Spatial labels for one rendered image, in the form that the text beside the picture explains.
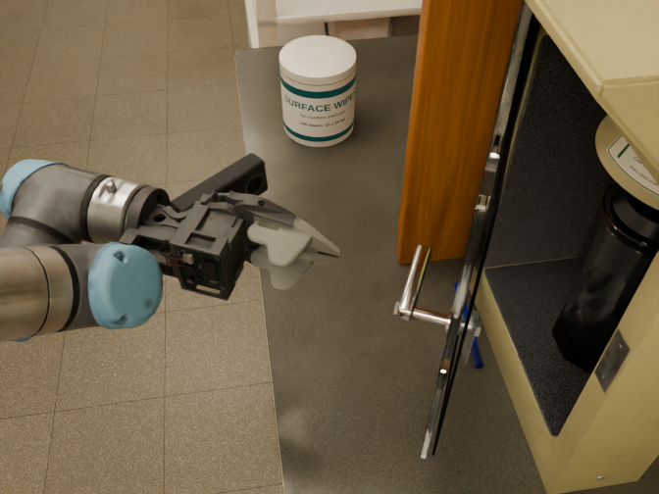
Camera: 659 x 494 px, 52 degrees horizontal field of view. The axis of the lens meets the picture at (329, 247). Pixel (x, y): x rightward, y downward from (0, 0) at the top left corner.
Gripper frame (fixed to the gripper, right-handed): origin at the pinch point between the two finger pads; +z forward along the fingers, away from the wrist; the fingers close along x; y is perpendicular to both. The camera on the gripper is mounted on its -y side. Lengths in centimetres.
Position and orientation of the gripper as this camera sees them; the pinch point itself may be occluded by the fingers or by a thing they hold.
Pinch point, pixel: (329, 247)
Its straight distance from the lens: 68.5
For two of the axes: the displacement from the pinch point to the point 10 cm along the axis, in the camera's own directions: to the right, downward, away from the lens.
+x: 0.0, -6.7, -7.4
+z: 9.5, 2.2, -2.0
